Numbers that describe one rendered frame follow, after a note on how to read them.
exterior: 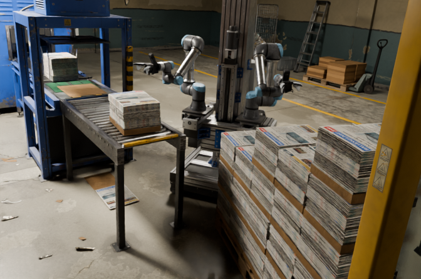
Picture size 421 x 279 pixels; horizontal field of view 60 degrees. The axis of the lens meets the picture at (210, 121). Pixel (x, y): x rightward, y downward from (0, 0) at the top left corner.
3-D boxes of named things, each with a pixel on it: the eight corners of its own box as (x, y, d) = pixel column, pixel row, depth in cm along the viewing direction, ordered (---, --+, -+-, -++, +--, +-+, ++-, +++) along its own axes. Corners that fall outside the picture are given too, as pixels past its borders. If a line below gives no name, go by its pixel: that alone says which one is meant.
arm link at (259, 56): (252, 39, 298) (257, 92, 279) (265, 39, 300) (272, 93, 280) (249, 47, 309) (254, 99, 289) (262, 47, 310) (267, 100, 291)
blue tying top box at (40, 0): (110, 16, 363) (109, -5, 357) (46, 15, 328) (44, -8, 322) (94, 13, 397) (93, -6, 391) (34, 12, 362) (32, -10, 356)
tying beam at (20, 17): (131, 28, 368) (131, 17, 365) (29, 28, 313) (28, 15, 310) (105, 22, 419) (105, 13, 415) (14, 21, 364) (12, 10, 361)
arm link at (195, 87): (198, 101, 324) (198, 86, 320) (188, 97, 333) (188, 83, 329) (207, 99, 332) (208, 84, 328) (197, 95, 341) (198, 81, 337)
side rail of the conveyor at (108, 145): (124, 163, 251) (124, 147, 247) (116, 165, 248) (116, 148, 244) (65, 111, 351) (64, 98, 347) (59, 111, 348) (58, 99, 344)
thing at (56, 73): (79, 79, 424) (77, 57, 416) (52, 81, 407) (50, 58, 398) (69, 73, 452) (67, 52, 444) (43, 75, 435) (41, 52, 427)
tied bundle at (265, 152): (304, 158, 240) (309, 125, 233) (331, 178, 214) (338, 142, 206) (251, 163, 228) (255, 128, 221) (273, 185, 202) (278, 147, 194)
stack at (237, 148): (255, 219, 317) (266, 128, 291) (339, 331, 213) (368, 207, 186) (213, 224, 305) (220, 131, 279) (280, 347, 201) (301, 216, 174)
